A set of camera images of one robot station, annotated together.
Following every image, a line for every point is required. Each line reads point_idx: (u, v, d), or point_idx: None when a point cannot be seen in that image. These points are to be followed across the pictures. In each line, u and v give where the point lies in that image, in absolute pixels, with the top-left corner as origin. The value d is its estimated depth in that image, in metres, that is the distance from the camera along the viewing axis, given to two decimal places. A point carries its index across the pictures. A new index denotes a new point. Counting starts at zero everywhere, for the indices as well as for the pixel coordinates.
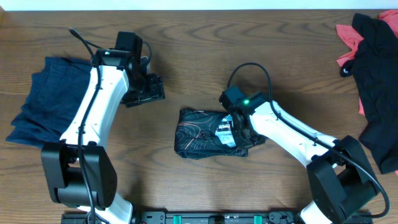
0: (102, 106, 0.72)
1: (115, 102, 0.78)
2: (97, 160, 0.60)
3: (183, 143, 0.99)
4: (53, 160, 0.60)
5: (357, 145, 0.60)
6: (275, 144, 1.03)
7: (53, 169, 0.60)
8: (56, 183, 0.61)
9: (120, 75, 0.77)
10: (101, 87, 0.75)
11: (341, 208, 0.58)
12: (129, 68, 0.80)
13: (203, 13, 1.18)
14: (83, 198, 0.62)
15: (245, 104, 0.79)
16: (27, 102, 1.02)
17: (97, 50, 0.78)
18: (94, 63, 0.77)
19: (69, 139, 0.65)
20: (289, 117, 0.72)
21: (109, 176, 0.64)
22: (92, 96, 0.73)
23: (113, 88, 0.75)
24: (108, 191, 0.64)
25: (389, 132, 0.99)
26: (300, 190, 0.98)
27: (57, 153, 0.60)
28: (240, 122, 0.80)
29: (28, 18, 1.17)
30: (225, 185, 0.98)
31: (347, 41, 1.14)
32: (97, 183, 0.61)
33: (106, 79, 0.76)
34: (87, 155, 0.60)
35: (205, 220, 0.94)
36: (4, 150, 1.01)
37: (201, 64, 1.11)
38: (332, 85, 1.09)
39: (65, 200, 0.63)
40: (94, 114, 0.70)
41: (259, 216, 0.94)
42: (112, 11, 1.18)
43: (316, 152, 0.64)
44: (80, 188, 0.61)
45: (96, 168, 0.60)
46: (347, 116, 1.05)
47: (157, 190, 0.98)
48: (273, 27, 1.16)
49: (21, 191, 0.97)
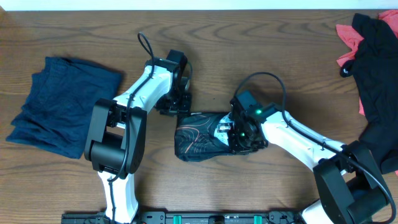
0: (152, 89, 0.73)
1: (157, 96, 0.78)
2: (140, 124, 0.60)
3: (182, 147, 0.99)
4: (101, 112, 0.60)
5: (364, 152, 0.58)
6: (276, 144, 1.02)
7: (97, 122, 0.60)
8: (94, 137, 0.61)
9: (168, 73, 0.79)
10: (152, 77, 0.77)
11: (349, 214, 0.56)
12: (175, 77, 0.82)
13: (203, 13, 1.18)
14: (115, 160, 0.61)
15: (259, 113, 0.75)
16: (27, 102, 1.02)
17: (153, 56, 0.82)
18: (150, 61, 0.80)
19: (120, 101, 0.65)
20: (300, 125, 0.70)
21: (141, 146, 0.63)
22: (145, 79, 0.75)
23: (162, 81, 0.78)
24: (137, 161, 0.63)
25: (390, 132, 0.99)
26: (300, 190, 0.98)
27: (107, 108, 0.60)
28: (252, 132, 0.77)
29: (28, 18, 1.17)
30: (225, 185, 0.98)
31: (347, 41, 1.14)
32: (133, 147, 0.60)
33: (157, 72, 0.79)
34: (133, 116, 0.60)
35: (205, 220, 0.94)
36: (4, 149, 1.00)
37: (201, 64, 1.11)
38: (331, 85, 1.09)
39: (96, 157, 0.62)
40: (143, 93, 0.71)
41: (259, 216, 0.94)
42: (112, 11, 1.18)
43: (323, 157, 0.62)
44: (113, 149, 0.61)
45: (137, 130, 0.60)
46: (346, 116, 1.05)
47: (157, 190, 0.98)
48: (273, 27, 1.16)
49: (21, 191, 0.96)
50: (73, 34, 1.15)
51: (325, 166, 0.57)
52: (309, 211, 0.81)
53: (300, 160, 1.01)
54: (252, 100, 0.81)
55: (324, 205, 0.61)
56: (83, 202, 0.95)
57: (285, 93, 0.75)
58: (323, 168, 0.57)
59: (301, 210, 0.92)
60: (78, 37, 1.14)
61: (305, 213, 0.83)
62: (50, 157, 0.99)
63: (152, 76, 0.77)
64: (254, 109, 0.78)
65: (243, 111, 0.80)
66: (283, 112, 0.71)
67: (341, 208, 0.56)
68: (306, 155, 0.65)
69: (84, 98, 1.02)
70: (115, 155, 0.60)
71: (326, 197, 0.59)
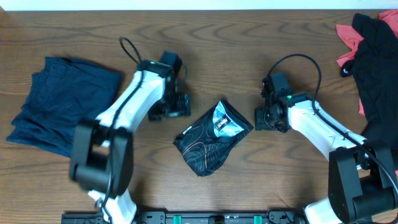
0: (139, 101, 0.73)
1: (148, 104, 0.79)
2: (125, 145, 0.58)
3: (200, 165, 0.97)
4: (83, 135, 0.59)
5: (386, 150, 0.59)
6: (276, 144, 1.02)
7: (80, 144, 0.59)
8: (79, 159, 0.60)
9: (158, 82, 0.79)
10: (141, 86, 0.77)
11: (354, 205, 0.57)
12: (168, 81, 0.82)
13: (203, 13, 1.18)
14: (100, 183, 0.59)
15: (288, 98, 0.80)
16: (27, 102, 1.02)
17: (144, 60, 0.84)
18: (140, 67, 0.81)
19: (105, 119, 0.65)
20: (326, 115, 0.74)
21: (128, 167, 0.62)
22: (133, 90, 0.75)
23: (153, 88, 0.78)
24: (123, 183, 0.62)
25: (389, 133, 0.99)
26: (300, 190, 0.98)
27: (90, 130, 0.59)
28: (277, 115, 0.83)
29: (28, 18, 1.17)
30: (225, 185, 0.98)
31: (347, 41, 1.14)
32: (118, 170, 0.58)
33: (147, 80, 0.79)
34: (117, 137, 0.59)
35: (205, 220, 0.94)
36: (4, 149, 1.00)
37: (201, 64, 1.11)
38: (331, 85, 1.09)
39: (81, 180, 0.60)
40: (130, 106, 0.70)
41: (259, 216, 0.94)
42: (112, 11, 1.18)
43: (343, 144, 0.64)
44: (99, 172, 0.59)
45: (122, 152, 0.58)
46: (346, 116, 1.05)
47: (157, 190, 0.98)
48: (273, 27, 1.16)
49: (21, 191, 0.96)
50: (73, 34, 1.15)
51: (342, 154, 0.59)
52: (313, 206, 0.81)
53: (300, 160, 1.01)
54: (285, 83, 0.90)
55: (331, 193, 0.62)
56: (83, 203, 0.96)
57: (317, 89, 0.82)
58: (339, 154, 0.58)
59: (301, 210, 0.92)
60: (78, 37, 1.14)
61: (307, 209, 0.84)
62: (50, 157, 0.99)
63: (141, 84, 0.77)
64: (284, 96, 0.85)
65: (273, 91, 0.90)
66: (313, 101, 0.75)
67: (348, 197, 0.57)
68: (323, 142, 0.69)
69: (84, 98, 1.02)
70: (100, 178, 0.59)
71: (334, 186, 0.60)
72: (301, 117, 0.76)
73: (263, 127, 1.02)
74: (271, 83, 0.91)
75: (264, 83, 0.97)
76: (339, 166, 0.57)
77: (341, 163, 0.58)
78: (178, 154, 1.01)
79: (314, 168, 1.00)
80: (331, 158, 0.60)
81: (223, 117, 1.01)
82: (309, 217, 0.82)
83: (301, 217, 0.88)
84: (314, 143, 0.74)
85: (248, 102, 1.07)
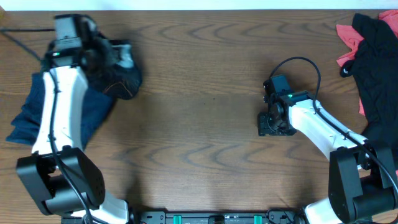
0: (66, 105, 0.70)
1: (79, 100, 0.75)
2: (76, 162, 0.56)
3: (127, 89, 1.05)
4: (30, 174, 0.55)
5: (388, 150, 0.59)
6: (276, 144, 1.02)
7: (33, 183, 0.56)
8: (41, 196, 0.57)
9: (72, 82, 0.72)
10: (59, 90, 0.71)
11: (354, 206, 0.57)
12: (83, 63, 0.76)
13: (202, 13, 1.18)
14: (74, 203, 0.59)
15: (289, 97, 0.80)
16: (27, 102, 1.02)
17: (45, 53, 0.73)
18: (45, 68, 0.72)
19: (41, 150, 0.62)
20: (327, 114, 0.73)
21: (92, 173, 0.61)
22: (53, 102, 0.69)
23: (71, 88, 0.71)
24: (97, 189, 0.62)
25: (388, 133, 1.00)
26: (300, 190, 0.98)
27: (34, 165, 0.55)
28: (278, 114, 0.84)
29: (27, 18, 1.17)
30: (225, 185, 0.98)
31: (347, 41, 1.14)
32: (87, 186, 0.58)
33: (61, 80, 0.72)
34: (64, 159, 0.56)
35: (205, 220, 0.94)
36: (4, 149, 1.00)
37: (201, 63, 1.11)
38: (332, 85, 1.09)
39: (56, 209, 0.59)
40: (60, 119, 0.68)
41: (259, 216, 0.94)
42: (112, 11, 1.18)
43: (344, 145, 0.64)
44: (68, 193, 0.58)
45: (79, 171, 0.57)
46: (347, 116, 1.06)
47: (157, 190, 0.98)
48: (273, 27, 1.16)
49: (21, 191, 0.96)
50: None
51: (342, 154, 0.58)
52: (313, 206, 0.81)
53: (300, 160, 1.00)
54: (285, 84, 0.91)
55: (331, 193, 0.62)
56: None
57: (318, 83, 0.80)
58: (339, 154, 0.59)
59: (301, 210, 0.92)
60: None
61: (307, 209, 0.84)
62: None
63: (58, 89, 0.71)
64: (285, 94, 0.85)
65: (274, 93, 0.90)
66: (314, 100, 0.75)
67: (348, 197, 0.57)
68: (324, 143, 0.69)
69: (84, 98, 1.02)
70: (71, 198, 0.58)
71: (335, 186, 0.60)
72: (301, 117, 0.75)
73: (267, 132, 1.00)
74: (272, 84, 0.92)
75: (265, 85, 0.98)
76: (339, 166, 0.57)
77: (341, 164, 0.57)
78: (178, 154, 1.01)
79: (314, 168, 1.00)
80: (331, 159, 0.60)
81: (115, 47, 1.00)
82: (308, 217, 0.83)
83: (301, 217, 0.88)
84: (314, 142, 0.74)
85: (248, 102, 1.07)
